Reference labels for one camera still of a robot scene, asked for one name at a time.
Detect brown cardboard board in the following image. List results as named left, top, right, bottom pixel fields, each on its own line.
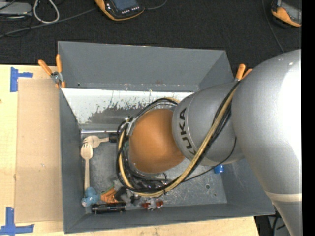
left=14, top=78, right=65, bottom=224

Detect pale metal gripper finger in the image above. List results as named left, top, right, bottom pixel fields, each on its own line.
left=81, top=129, right=106, bottom=135

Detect orange toy carrot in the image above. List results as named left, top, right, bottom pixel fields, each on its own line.
left=100, top=182, right=119, bottom=204

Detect red-brown lens sunglasses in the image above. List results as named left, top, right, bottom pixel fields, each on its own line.
left=141, top=199, right=165, bottom=210

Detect blue toy animal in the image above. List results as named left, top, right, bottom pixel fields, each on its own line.
left=81, top=186, right=101, bottom=208

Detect black flashlight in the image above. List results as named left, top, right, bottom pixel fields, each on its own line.
left=91, top=202, right=127, bottom=214

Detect grey metal bin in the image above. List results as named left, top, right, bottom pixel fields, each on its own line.
left=57, top=40, right=276, bottom=235

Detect black plastic piece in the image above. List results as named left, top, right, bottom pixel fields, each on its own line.
left=114, top=186, right=128, bottom=201

